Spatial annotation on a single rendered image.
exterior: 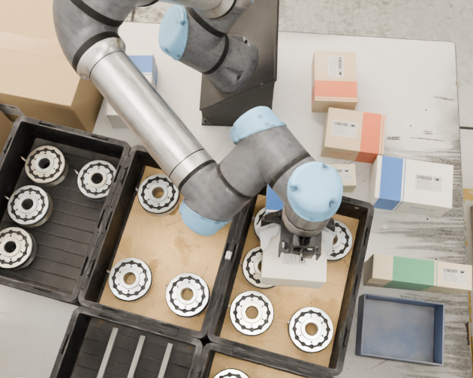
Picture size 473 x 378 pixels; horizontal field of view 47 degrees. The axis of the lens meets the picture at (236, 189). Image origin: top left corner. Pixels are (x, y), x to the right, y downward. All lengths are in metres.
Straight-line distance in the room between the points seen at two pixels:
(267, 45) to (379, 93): 0.44
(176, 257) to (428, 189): 0.68
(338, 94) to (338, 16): 1.13
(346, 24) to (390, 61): 0.93
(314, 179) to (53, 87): 0.93
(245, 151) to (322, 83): 0.83
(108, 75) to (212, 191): 0.26
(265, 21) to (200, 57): 0.22
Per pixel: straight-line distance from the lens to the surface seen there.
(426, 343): 1.53
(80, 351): 1.39
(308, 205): 0.74
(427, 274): 1.43
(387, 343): 1.51
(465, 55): 2.73
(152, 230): 1.39
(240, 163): 0.80
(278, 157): 0.78
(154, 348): 1.35
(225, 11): 1.26
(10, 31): 1.65
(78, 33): 0.96
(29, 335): 1.57
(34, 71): 1.56
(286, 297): 1.35
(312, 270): 1.05
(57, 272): 1.43
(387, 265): 1.41
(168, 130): 0.87
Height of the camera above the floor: 2.16
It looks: 72 degrees down
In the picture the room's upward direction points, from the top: 2 degrees counter-clockwise
